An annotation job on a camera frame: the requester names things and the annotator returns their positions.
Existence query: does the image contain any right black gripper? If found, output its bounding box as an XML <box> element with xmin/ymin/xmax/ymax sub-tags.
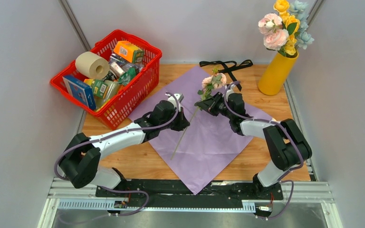
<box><xmin>197</xmin><ymin>92</ymin><xmax>234</xmax><ymax>120</ymax></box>

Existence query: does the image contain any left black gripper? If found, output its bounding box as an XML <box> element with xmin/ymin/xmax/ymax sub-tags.
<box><xmin>159</xmin><ymin>106</ymin><xmax>191</xmax><ymax>132</ymax></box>

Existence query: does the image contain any black ribbon gold lettering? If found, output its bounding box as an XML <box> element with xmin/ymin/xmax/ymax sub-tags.
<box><xmin>199</xmin><ymin>59</ymin><xmax>253</xmax><ymax>82</ymax></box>

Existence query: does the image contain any purple wrapping paper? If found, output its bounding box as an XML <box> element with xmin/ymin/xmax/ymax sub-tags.
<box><xmin>129</xmin><ymin>66</ymin><xmax>253</xmax><ymax>195</ymax></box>

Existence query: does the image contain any pink artificial flower stem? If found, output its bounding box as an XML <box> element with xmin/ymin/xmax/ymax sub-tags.
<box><xmin>258</xmin><ymin>13</ymin><xmax>289</xmax><ymax>51</ymax></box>

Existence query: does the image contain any yellow artificial flower stem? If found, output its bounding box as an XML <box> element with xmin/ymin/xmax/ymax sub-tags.
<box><xmin>273</xmin><ymin>0</ymin><xmax>300</xmax><ymax>57</ymax></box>

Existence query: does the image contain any blue artificial flower stem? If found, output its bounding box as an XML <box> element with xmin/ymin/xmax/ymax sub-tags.
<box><xmin>289</xmin><ymin>0</ymin><xmax>314</xmax><ymax>49</ymax></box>

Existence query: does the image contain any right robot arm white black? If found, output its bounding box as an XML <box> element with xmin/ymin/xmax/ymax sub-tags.
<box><xmin>195</xmin><ymin>92</ymin><xmax>312</xmax><ymax>199</ymax></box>

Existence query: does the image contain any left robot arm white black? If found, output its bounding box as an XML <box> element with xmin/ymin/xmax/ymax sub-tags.
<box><xmin>58</xmin><ymin>100</ymin><xmax>190</xmax><ymax>197</ymax></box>

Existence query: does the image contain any yellow cylindrical vase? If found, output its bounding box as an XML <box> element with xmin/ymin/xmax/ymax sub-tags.
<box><xmin>258</xmin><ymin>52</ymin><xmax>298</xmax><ymax>95</ymax></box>

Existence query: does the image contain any green snack bag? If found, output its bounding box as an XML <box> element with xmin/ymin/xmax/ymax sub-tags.
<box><xmin>117</xmin><ymin>67</ymin><xmax>137</xmax><ymax>86</ymax></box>

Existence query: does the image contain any clear plastic bottle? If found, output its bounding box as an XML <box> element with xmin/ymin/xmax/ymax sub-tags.
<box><xmin>95</xmin><ymin>80</ymin><xmax>119</xmax><ymax>111</ymax></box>

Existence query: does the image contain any silver wrapped package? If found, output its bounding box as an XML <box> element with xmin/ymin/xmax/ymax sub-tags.
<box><xmin>109</xmin><ymin>53</ymin><xmax>144</xmax><ymax>79</ymax></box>

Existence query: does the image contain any green yellow packet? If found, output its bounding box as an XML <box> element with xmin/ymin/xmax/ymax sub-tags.
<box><xmin>84</xmin><ymin>79</ymin><xmax>108</xmax><ymax>98</ymax></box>

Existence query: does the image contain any orange green box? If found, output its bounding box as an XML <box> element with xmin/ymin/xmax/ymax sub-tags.
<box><xmin>113</xmin><ymin>40</ymin><xmax>144</xmax><ymax>64</ymax></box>

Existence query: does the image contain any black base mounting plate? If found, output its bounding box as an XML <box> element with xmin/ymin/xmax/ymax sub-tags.
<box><xmin>96</xmin><ymin>179</ymin><xmax>283</xmax><ymax>209</ymax></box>

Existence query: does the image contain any blue box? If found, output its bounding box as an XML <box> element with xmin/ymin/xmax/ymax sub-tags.
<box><xmin>62</xmin><ymin>75</ymin><xmax>96</xmax><ymax>111</ymax></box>

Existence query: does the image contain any brown toilet paper roll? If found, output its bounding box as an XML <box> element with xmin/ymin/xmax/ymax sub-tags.
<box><xmin>75</xmin><ymin>51</ymin><xmax>109</xmax><ymax>79</ymax></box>

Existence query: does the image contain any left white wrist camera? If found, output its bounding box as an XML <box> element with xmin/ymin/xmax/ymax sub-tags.
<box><xmin>166</xmin><ymin>93</ymin><xmax>184</xmax><ymax>108</ymax></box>

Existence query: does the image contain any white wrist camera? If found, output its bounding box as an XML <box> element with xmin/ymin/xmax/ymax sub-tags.
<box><xmin>223</xmin><ymin>84</ymin><xmax>236</xmax><ymax>100</ymax></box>
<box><xmin>166</xmin><ymin>93</ymin><xmax>184</xmax><ymax>108</ymax></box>

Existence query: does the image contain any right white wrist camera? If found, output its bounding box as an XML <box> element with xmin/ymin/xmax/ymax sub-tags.
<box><xmin>223</xmin><ymin>84</ymin><xmax>236</xmax><ymax>100</ymax></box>

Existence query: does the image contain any aluminium frame rail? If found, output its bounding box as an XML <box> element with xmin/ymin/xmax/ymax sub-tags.
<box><xmin>46</xmin><ymin>178</ymin><xmax>335</xmax><ymax>213</ymax></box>

